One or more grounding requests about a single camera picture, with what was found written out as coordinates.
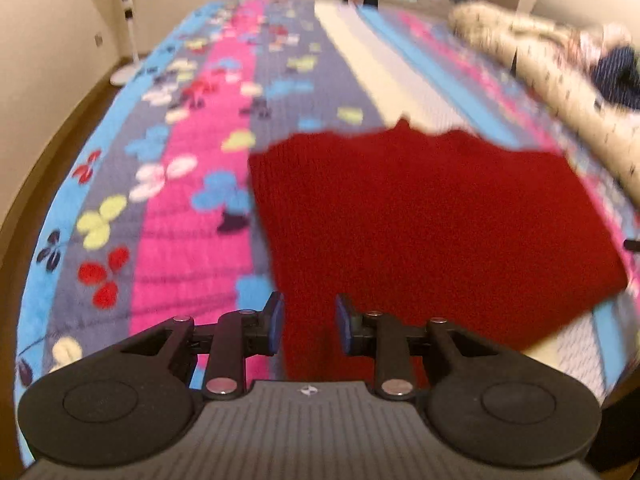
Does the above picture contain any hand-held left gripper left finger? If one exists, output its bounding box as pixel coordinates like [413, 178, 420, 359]
[119, 290, 286, 402]

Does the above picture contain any dark blue dotted garment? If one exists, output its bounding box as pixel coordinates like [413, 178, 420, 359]
[589, 45, 640, 112]

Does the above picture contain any striped floral bedsheet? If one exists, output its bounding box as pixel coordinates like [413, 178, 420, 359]
[14, 0, 640, 467]

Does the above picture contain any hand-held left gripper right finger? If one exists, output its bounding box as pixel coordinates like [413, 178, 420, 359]
[334, 293, 507, 401]

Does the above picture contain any white standing fan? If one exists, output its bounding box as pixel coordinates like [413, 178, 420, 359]
[79, 0, 145, 87]

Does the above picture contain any red knit sweater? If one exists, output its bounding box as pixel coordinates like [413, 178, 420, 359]
[248, 117, 630, 397]

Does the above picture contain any cream star print quilt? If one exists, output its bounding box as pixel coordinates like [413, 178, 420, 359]
[447, 0, 640, 197]

